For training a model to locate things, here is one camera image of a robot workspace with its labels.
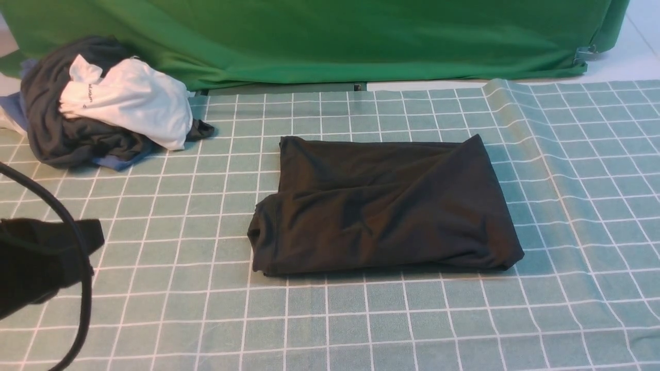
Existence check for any dark gray crumpled garment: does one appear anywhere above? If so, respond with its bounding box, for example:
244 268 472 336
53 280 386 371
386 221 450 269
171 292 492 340
21 36 215 171

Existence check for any black camera cable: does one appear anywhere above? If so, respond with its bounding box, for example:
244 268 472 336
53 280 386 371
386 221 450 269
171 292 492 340
0 162 94 371

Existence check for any green backdrop cloth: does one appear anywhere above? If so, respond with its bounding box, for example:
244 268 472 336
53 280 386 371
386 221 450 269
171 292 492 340
2 1 629 90

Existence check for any dark gray long-sleeve shirt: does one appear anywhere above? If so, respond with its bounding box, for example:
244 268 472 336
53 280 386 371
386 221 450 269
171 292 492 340
247 134 525 276

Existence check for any white crumpled shirt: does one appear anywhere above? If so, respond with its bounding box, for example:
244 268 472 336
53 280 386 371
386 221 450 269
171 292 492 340
59 55 193 151

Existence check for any metal binder clip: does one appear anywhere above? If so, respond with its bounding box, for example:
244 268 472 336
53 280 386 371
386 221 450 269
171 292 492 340
573 45 601 65

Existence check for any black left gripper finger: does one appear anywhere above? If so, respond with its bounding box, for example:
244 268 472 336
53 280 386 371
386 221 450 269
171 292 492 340
1 218 93 319

